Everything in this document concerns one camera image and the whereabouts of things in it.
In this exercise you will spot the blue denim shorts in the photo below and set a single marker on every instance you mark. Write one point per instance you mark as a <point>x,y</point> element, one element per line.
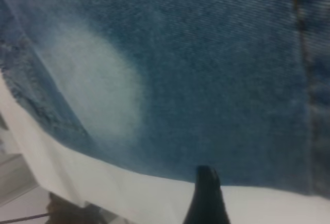
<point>206,79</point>

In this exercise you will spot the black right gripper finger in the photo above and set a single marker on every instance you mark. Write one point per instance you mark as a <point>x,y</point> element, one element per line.
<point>206,200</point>

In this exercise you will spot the dark brown table support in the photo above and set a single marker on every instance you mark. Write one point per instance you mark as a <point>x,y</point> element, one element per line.
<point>64,208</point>

